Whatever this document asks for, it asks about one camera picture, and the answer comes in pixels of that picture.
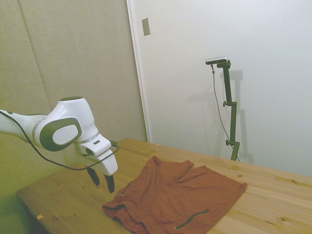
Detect grey wall switch plate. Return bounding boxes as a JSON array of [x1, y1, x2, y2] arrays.
[[142, 17, 152, 37]]

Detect white door frame trim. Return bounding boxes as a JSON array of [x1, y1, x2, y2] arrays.
[[126, 0, 152, 143]]

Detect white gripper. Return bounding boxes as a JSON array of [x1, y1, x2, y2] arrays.
[[87, 150, 119, 194]]

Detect dark green camera stand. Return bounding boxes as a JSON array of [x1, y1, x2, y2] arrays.
[[216, 62, 241, 161]]

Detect grey camera on stand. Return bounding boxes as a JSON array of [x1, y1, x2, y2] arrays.
[[205, 56, 230, 65]]

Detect rust orange shorts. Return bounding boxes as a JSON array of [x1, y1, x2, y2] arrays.
[[101, 156, 248, 234]]

